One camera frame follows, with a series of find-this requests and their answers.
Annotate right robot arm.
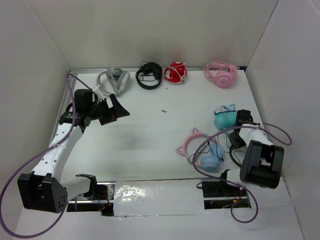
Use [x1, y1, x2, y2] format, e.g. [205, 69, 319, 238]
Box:
[227, 109, 285, 189]

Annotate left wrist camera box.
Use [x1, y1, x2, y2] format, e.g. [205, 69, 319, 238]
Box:
[92, 86, 108, 101]

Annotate grey white headphones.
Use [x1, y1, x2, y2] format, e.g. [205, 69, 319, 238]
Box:
[96, 67, 131, 97]

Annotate teal headphones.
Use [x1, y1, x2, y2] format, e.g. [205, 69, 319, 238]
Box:
[213, 104, 237, 130]

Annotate red white headphones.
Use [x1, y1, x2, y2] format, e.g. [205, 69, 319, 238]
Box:
[163, 61, 188, 85]

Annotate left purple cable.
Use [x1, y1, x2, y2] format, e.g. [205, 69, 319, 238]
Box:
[0, 73, 95, 239]

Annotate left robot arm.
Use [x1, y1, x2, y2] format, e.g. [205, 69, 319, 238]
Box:
[17, 89, 130, 213]

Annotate black wired headphones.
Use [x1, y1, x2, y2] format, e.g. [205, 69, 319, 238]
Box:
[225, 133, 246, 168]

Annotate pink blue cat-ear headphones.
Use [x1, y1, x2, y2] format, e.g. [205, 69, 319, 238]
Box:
[175, 127, 225, 173]

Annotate black wrapped headphones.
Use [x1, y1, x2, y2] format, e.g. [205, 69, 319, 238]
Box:
[135, 61, 163, 90]

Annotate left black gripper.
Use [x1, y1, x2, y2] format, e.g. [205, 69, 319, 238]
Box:
[86, 93, 129, 126]

